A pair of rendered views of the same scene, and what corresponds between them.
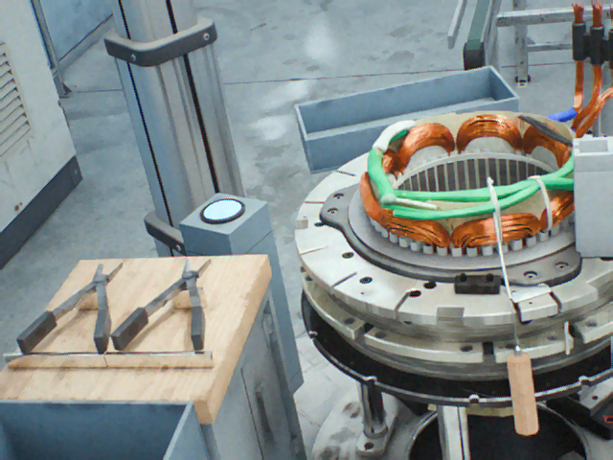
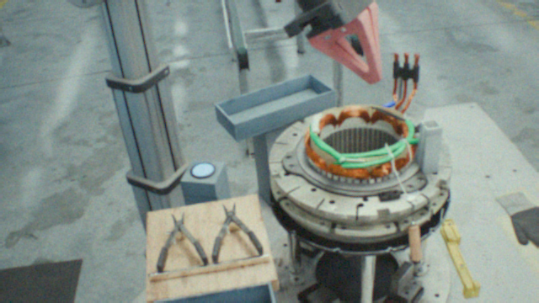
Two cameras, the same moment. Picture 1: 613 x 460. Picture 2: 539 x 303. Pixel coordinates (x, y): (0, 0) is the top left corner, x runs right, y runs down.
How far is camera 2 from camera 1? 0.32 m
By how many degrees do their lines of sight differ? 20
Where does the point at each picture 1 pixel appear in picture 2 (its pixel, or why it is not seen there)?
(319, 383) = not seen: hidden behind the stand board
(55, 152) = not seen: outside the picture
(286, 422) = not seen: hidden behind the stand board
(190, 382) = (262, 272)
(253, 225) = (221, 176)
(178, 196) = (153, 162)
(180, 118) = (155, 119)
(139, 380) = (232, 276)
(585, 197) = (429, 147)
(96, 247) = (18, 184)
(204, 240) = (197, 188)
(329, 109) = (232, 103)
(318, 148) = (241, 127)
